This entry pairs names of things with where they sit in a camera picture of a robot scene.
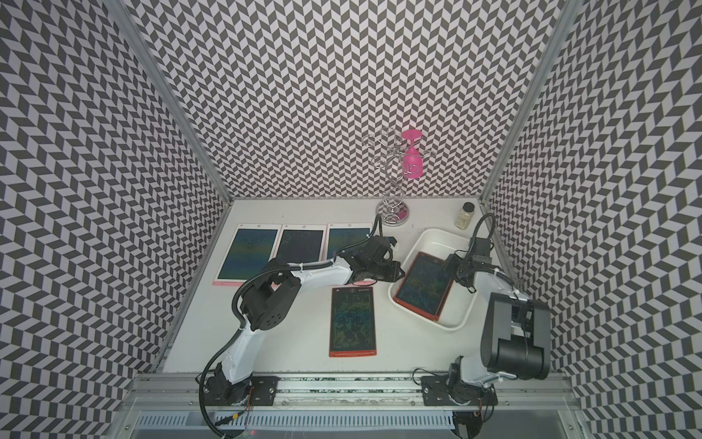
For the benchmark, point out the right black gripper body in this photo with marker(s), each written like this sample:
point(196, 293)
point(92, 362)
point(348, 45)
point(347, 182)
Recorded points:
point(454, 267)

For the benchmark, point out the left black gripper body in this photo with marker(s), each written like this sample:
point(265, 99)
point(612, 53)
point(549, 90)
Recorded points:
point(385, 272)

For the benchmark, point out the white plastic storage tray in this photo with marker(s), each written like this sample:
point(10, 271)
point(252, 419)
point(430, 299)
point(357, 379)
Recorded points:
point(461, 309)

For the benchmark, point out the red writing tablet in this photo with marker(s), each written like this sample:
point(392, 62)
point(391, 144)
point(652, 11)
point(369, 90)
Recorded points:
point(425, 287)
point(352, 323)

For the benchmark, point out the pink writing tablet colourful screen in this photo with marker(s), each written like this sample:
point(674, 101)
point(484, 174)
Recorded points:
point(250, 249)

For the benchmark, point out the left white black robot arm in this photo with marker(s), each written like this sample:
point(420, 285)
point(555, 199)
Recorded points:
point(264, 301)

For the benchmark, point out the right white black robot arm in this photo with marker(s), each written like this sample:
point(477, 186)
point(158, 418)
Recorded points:
point(514, 343)

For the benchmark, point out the small glass jar black lid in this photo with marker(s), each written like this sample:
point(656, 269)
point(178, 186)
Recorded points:
point(464, 216)

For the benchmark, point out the pink plastic goblet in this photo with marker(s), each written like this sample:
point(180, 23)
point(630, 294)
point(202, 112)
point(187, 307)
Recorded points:
point(412, 161)

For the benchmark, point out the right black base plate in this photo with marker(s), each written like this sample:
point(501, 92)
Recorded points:
point(436, 392)

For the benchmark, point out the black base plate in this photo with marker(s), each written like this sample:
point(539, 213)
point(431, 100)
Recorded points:
point(255, 391)
point(436, 392)

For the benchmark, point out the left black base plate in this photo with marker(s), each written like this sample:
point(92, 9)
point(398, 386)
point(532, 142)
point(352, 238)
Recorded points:
point(255, 391)

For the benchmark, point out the aluminium front rail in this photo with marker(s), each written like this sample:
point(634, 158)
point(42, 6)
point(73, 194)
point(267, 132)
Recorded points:
point(347, 391)

